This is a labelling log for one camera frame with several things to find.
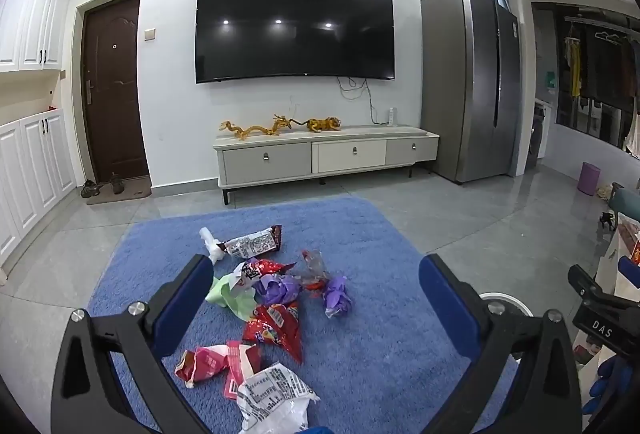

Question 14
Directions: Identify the golden dragon figurine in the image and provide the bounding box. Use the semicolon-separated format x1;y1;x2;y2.
220;114;306;140

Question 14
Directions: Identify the yellow hanging garment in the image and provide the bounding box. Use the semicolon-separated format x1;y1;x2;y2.
564;36;585;98

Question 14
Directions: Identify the light green wrapper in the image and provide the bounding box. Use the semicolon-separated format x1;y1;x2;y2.
205;273;259;322

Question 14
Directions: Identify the large purple wrapper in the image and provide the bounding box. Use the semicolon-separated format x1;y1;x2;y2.
251;273;304;307

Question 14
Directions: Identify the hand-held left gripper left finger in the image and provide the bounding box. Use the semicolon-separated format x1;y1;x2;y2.
50;254;216;434

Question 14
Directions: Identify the brown doormat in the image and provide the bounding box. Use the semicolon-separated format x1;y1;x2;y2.
85;181;153;205

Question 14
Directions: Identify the dark brown entrance door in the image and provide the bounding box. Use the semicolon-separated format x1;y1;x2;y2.
75;0;152;186

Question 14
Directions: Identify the thin black cable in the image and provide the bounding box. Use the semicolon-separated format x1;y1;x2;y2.
336;76;377;125

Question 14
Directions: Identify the white round trash can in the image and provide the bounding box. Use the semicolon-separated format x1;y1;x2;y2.
478;292;535;318

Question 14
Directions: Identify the white floor cabinet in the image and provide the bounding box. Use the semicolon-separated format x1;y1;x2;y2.
0;109;79;267

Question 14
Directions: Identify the blue rug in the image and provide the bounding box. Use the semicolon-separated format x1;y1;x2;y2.
87;194;522;434

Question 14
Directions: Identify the small purple wrapper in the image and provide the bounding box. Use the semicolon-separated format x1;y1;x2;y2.
322;276;354;319

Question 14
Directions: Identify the red snack bag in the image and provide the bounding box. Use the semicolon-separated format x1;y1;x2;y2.
242;302;305;364

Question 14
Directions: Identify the red black snack wrapper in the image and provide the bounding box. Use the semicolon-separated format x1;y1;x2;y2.
231;258;297;291

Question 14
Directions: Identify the grey white television stand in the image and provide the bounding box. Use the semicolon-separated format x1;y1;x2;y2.
212;125;441;206

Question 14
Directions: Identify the white tissue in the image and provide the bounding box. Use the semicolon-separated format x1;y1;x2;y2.
199;227;227;263

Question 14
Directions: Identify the person's right hand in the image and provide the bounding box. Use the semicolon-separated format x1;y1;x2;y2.
582;355;624;416

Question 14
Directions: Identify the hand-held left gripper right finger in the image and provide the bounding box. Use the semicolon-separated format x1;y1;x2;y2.
419;254;583;434

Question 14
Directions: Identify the white wall cabinet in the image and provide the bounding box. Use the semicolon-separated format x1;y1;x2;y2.
0;0;75;74

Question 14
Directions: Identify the black wall television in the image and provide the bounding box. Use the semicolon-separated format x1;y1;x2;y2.
195;0;396;85

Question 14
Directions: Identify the dark brown snack wrapper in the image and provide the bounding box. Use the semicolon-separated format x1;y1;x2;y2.
223;224;284;260

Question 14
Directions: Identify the grey double door refrigerator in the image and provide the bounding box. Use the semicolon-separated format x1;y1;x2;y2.
420;0;522;185

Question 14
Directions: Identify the white coffee table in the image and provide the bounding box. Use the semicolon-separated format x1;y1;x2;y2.
594;213;640;317

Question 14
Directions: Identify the purple waste bin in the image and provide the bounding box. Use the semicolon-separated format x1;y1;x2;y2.
577;161;603;196

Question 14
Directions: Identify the white printed plastic wrapper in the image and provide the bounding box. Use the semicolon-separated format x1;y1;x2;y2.
235;362;321;434

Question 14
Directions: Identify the golden tiger figurine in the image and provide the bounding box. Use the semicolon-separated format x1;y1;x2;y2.
306;116;342;134

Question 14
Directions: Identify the pink snack wrapper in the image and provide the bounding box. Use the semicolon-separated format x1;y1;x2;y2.
174;341;264;401

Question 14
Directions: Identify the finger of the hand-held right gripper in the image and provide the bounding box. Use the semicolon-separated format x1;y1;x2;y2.
567;264;626;310
617;255;640;290

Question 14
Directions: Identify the teal chair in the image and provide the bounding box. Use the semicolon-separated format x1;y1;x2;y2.
607;184;640;216

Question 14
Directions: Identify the clear plastic wrapper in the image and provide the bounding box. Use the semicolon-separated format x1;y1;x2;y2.
294;249;332;291

